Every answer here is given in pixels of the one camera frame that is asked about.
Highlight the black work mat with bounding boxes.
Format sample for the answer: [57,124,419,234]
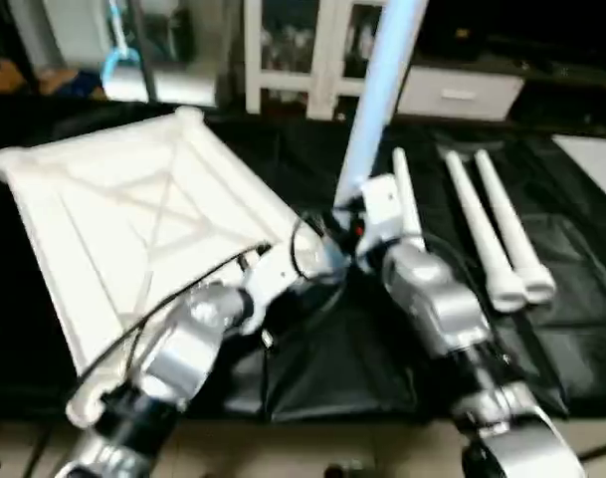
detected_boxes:
[0,100,606,424]

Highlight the white plastic table top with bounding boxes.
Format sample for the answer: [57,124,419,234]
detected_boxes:
[0,105,334,430]

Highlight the white glass-door cabinet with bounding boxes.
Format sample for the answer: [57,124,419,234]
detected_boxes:
[242,0,404,121]

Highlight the white low drawer unit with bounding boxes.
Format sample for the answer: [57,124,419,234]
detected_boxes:
[394,64,528,123]

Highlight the blue cardboard box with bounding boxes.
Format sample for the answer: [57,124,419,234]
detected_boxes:
[38,64,105,102]

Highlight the white plastic table leg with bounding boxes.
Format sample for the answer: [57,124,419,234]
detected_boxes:
[391,146,429,252]
[331,0,429,211]
[473,148,558,306]
[443,148,528,313]

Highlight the white sheet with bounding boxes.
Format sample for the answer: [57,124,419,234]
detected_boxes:
[550,133,606,211]

